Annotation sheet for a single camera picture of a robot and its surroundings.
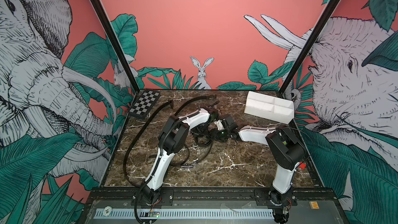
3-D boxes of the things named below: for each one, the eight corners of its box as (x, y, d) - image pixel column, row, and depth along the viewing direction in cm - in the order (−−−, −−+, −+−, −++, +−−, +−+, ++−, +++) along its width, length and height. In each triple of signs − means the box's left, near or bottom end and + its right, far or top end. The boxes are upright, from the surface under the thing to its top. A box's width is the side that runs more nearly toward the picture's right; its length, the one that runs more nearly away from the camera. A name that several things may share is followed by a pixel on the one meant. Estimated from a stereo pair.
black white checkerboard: (129, 114, 106) (127, 112, 104) (147, 91, 121) (146, 89, 118) (143, 119, 104) (142, 116, 102) (160, 95, 119) (159, 92, 116)
